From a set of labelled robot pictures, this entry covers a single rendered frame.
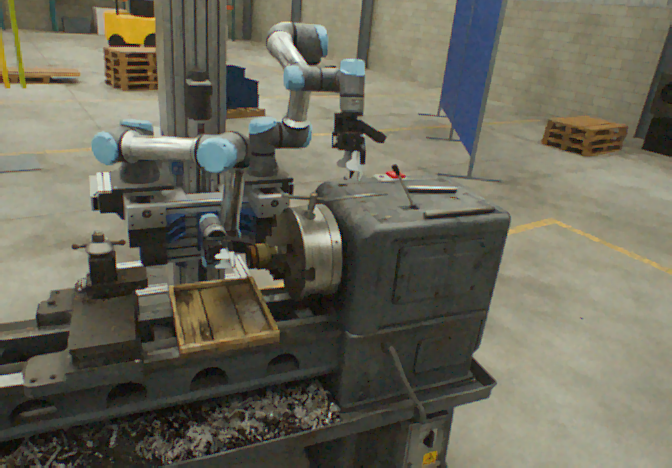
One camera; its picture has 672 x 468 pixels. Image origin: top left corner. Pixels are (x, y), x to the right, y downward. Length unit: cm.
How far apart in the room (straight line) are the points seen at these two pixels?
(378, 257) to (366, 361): 41
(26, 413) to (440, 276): 131
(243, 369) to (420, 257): 67
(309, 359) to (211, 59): 125
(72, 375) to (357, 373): 88
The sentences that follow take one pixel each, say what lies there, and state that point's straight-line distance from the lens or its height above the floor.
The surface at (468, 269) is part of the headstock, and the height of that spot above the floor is 106.
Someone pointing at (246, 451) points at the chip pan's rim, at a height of 57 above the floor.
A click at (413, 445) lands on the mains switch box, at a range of 212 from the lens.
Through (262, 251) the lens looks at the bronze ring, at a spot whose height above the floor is 111.
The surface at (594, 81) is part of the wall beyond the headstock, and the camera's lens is 1237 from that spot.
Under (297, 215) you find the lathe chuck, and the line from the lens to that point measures 159.
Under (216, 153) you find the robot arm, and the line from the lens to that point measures 168.
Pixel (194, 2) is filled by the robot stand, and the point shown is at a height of 182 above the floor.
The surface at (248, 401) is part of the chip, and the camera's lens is 188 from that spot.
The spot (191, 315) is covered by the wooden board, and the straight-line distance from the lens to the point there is 172.
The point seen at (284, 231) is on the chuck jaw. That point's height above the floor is 115.
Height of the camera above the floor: 185
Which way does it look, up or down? 23 degrees down
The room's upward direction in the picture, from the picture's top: 6 degrees clockwise
